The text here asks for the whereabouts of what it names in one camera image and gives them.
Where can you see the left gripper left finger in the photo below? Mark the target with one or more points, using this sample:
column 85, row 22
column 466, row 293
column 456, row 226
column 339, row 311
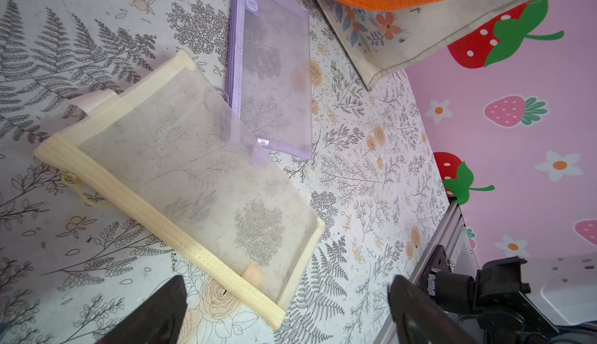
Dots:
column 159, row 319

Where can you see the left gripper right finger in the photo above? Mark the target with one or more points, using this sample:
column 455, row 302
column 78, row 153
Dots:
column 418, row 319

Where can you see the cream mesh pouch front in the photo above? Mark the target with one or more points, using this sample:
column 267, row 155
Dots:
column 171, row 154

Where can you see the purple mesh pouch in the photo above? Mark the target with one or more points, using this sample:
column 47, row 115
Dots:
column 269, row 82

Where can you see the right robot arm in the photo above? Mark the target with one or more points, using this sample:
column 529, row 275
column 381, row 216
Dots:
column 518, row 300

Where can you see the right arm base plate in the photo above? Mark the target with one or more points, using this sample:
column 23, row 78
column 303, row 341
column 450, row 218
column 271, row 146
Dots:
column 436, row 262

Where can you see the aluminium front rail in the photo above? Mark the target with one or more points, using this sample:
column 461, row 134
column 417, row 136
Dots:
column 451, row 233

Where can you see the beige canvas bag orange handles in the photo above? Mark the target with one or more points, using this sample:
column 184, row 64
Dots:
column 382, row 40

